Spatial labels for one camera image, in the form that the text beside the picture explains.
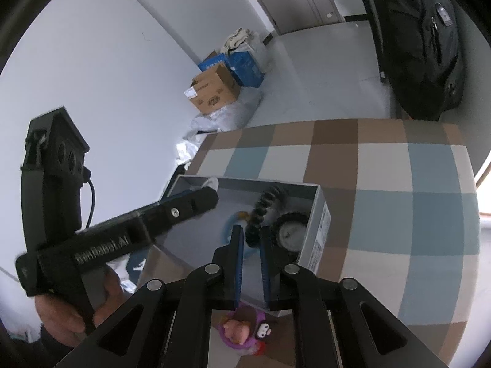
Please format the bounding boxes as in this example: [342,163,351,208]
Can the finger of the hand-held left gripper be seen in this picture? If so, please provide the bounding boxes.
[158,189,210,205]
[140,188,219,243]

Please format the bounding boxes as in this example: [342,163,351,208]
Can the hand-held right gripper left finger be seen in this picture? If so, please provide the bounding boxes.
[54,225,246,368]

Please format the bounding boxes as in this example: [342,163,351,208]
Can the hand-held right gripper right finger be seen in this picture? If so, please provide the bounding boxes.
[259,226,413,368]

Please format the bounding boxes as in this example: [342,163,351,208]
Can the light blue bangle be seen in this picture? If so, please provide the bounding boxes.
[220,213,261,257]

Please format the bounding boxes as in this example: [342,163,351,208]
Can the grey cardboard box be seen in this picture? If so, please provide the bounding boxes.
[151,174,331,317]

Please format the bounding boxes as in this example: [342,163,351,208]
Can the black spiral hair tie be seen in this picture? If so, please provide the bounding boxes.
[245,185,286,248]

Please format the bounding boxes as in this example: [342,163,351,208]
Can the black bead bracelet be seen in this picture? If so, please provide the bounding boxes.
[270,213,308,255]

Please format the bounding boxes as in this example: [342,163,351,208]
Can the person's left forearm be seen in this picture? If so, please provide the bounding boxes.
[36,324,83,368]

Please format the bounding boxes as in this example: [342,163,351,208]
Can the person's left hand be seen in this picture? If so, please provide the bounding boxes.
[34,266,125,347]

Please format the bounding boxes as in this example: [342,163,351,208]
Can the purple cartoon toy figure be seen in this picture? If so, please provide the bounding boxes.
[215,303,275,357]

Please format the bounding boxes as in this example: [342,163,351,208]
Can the crumpled plastic sheet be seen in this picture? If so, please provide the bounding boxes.
[174,92,265,162]

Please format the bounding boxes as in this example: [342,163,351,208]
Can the brown cardboard box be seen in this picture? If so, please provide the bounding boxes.
[184,62,242,116]

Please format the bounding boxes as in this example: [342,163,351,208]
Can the blue cardboard box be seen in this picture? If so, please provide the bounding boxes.
[224,50,265,88]
[197,51,229,73]

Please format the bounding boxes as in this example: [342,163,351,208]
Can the clear plastic bag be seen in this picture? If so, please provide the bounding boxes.
[247,34,271,73]

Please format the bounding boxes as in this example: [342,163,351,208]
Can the cream cloth bag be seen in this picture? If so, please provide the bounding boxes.
[220,28,254,55]

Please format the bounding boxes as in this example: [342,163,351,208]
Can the round gold-rimmed mirror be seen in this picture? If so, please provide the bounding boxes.
[474,149,491,231]

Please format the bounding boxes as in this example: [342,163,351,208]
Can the black backpack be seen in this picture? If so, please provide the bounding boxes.
[380,0,466,121]

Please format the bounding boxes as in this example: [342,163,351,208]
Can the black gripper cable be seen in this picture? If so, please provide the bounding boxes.
[81,167,96,231]

